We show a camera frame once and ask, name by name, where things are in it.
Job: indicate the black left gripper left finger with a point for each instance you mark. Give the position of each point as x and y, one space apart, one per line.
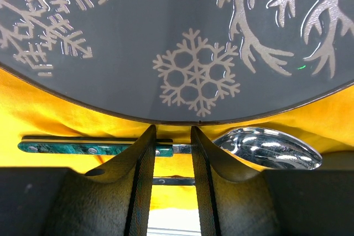
111 199

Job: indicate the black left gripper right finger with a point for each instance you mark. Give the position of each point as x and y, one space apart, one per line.
260 181

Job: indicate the knife with green handle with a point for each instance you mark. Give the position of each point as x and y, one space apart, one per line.
173 181

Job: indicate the spoon with green handle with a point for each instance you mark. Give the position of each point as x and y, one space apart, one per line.
83 149

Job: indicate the yellow Pikachu cloth placemat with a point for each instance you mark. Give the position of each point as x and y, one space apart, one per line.
327 124

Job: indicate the grey reindeer plate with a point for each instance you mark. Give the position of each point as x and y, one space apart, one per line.
184 62

